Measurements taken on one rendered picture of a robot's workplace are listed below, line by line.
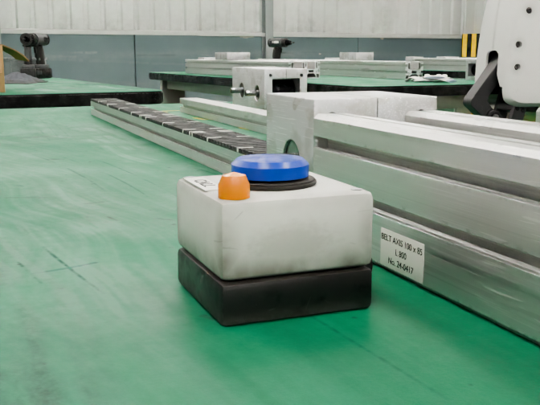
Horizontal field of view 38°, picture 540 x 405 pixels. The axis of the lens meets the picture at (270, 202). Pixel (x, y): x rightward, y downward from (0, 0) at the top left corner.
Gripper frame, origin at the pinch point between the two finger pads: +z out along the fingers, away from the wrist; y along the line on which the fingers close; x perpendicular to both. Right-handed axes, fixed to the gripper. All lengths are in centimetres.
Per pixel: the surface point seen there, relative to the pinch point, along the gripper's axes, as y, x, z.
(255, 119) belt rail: 2, -64, 1
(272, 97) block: 24.0, -1.9, -6.2
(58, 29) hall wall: -95, -1113, -42
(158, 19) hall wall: -244, -1130, -58
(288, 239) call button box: 32.6, 21.7, -1.0
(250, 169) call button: 33.5, 19.0, -3.9
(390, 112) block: 18.0, 5.7, -5.4
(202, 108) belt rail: 2, -94, 1
